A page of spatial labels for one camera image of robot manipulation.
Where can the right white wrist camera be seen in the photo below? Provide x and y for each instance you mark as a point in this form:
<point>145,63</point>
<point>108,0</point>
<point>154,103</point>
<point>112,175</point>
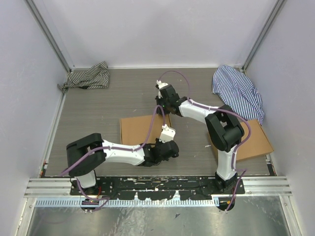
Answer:
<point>159,86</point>

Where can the left aluminium frame post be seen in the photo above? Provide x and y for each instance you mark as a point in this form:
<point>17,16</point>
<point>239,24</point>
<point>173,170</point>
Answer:
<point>48,34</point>

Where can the right aluminium frame post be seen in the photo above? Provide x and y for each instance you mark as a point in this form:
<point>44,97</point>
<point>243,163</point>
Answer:
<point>276,9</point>

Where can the blue white striped cloth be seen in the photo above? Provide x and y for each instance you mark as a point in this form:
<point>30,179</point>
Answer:
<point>237,91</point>

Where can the aluminium frame post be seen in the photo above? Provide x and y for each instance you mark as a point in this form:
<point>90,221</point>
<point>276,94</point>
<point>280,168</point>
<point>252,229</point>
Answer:
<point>276,9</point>
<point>48,34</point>

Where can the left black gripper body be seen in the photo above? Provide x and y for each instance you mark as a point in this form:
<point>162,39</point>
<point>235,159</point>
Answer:
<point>158,142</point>

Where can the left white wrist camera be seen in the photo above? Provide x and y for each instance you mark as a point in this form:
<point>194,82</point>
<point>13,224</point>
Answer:
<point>167,134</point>

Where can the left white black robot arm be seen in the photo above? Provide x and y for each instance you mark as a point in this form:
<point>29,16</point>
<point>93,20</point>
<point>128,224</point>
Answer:
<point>86,154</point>

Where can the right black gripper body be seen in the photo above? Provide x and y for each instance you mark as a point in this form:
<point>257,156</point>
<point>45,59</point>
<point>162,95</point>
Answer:
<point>165,104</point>

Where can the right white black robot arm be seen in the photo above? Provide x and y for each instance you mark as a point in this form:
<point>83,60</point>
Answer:
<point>224,129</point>

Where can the black white striped cloth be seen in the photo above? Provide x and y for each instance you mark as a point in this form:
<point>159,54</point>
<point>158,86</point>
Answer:
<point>96,77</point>

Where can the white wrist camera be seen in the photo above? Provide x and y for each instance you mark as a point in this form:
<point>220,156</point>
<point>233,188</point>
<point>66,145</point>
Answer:
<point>159,86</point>
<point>167,134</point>

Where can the aluminium front rail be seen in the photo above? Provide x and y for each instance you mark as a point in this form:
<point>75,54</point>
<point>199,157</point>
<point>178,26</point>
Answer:
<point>252,185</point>

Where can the light blue slotted cable duct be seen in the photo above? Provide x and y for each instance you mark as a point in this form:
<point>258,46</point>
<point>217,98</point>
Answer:
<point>81,202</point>

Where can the folded brown cardboard box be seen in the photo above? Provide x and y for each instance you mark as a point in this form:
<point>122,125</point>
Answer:
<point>257,145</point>

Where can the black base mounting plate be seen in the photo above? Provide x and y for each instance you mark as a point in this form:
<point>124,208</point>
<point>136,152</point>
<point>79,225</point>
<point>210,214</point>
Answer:
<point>157,188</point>

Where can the brown cardboard box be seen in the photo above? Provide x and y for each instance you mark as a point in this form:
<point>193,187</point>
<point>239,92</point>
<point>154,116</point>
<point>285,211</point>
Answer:
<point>257,145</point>
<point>134,130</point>

